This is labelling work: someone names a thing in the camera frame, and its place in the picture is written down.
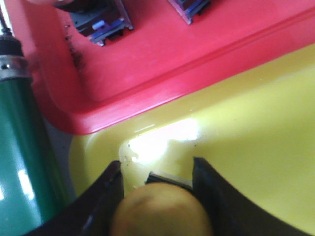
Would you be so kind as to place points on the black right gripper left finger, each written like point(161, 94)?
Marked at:
point(91, 213)

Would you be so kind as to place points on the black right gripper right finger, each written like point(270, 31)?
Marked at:
point(231, 213)

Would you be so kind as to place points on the yellow mushroom push button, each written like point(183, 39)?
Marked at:
point(160, 209)

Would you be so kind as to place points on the red mushroom push button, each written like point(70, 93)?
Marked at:
point(187, 9)
point(97, 20)

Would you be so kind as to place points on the green conveyor belt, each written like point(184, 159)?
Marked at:
point(32, 190)

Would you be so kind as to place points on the yellow plastic bin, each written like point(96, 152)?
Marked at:
point(257, 129)

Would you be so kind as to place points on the red plastic bin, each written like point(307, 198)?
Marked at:
point(82, 88)

